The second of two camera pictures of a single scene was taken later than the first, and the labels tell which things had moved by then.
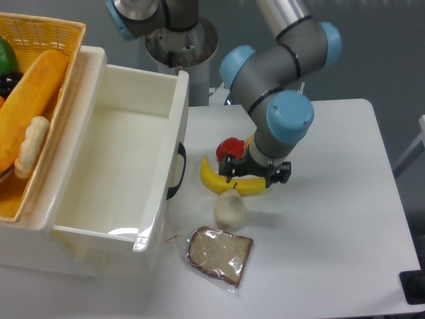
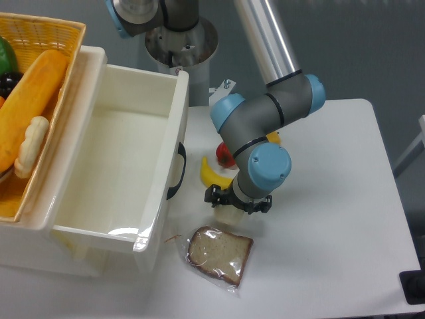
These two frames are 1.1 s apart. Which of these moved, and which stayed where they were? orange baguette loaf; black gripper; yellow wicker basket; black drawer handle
Moved: black gripper
Stayed: yellow wicker basket; orange baguette loaf; black drawer handle
